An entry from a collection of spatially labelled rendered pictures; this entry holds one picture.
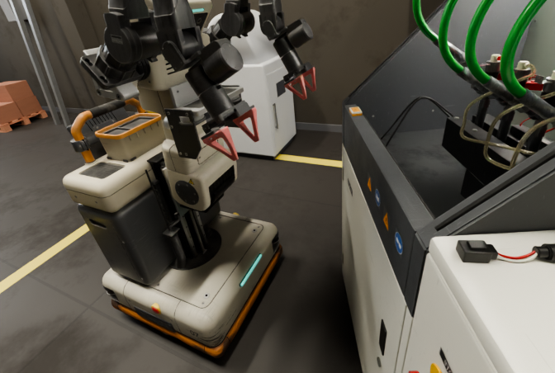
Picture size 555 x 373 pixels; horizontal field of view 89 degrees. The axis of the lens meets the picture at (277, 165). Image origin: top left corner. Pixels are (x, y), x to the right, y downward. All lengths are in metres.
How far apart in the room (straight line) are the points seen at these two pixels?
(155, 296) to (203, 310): 0.24
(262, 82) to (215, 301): 1.69
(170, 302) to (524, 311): 1.17
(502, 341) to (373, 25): 2.68
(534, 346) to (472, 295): 0.06
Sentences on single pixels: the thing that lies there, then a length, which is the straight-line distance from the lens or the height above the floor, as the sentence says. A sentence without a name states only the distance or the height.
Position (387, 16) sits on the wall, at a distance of 2.86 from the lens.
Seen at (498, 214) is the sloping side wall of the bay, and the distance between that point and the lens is 0.46.
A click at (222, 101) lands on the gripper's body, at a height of 1.11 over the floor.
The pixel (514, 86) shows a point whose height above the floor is 1.14.
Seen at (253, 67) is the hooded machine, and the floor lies 0.86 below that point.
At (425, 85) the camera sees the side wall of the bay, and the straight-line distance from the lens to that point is 1.08.
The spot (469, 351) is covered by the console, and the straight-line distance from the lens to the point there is 0.42.
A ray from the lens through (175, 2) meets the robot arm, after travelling 0.64.
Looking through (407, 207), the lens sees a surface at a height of 0.95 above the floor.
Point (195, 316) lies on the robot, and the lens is 1.27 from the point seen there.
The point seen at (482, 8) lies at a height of 1.23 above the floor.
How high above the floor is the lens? 1.27
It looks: 29 degrees down
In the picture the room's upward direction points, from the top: 7 degrees counter-clockwise
